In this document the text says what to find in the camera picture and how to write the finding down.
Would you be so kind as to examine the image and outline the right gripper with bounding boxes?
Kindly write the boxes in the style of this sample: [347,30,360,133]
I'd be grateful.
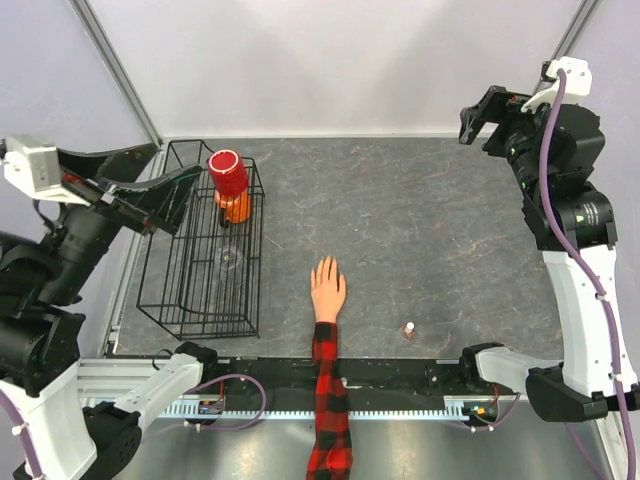
[461,84,553,198]

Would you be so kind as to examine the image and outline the glitter nail polish bottle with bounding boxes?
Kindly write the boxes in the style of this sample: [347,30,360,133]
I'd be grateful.
[400,322,416,340]

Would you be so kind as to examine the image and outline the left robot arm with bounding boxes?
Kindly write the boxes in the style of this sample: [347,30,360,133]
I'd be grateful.
[1,165,220,479]

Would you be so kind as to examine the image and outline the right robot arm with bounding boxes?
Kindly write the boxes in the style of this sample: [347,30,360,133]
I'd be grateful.
[457,86,639,423]

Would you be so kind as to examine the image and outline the red plaid sleeve forearm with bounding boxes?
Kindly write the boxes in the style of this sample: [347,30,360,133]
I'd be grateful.
[306,323,353,479]

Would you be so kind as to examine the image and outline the mannequin hand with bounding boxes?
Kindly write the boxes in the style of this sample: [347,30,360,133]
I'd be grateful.
[310,256,347,324]

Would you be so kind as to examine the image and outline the red cup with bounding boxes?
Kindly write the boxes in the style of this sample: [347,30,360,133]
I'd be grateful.
[207,149,249,197]

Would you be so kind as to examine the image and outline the orange mug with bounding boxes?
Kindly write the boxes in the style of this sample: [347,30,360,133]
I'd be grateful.
[215,189,251,224]

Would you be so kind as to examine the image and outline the clear glass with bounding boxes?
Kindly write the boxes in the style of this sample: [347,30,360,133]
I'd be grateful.
[216,244,245,274]

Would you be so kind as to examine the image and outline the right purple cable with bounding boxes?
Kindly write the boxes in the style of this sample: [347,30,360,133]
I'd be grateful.
[542,68,640,451]

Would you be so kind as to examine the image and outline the purple cable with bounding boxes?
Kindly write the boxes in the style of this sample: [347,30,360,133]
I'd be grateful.
[0,389,46,480]
[542,68,640,451]

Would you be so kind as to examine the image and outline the black wire rack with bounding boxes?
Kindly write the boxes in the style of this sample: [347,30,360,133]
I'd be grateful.
[136,156,265,341]

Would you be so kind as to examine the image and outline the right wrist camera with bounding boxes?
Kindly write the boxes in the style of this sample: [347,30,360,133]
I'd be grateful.
[520,56,593,113]

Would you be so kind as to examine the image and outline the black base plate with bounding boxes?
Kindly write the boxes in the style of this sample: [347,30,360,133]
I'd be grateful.
[162,355,519,412]

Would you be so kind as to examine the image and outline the aluminium cable rail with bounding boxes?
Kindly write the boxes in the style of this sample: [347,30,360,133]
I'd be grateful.
[94,395,521,421]

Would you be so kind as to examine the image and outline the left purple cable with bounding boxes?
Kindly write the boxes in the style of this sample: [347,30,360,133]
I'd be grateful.
[0,389,46,480]

